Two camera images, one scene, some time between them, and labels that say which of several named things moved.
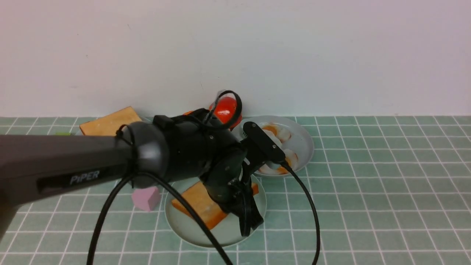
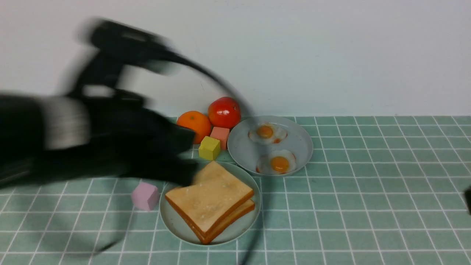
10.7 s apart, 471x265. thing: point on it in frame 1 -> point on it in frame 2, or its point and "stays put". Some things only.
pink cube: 147,199 stays put
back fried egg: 278,133 stays put
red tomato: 224,110 stays put
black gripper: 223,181 -> 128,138
